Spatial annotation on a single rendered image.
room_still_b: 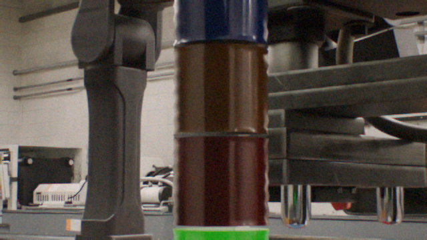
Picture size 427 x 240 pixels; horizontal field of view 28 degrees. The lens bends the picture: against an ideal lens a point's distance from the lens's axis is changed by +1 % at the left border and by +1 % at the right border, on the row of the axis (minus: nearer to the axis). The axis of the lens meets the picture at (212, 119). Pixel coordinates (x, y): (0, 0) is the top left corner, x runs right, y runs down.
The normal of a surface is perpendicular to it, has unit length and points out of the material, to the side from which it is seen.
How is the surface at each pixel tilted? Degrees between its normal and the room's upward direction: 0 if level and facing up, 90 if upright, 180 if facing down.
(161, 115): 90
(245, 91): 104
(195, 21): 76
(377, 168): 90
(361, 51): 98
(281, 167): 90
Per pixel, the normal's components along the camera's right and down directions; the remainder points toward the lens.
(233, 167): 0.24, 0.15
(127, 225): 0.77, -0.05
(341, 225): -0.71, -0.07
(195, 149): -0.50, -0.32
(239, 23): 0.36, -0.33
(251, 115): 0.58, -0.32
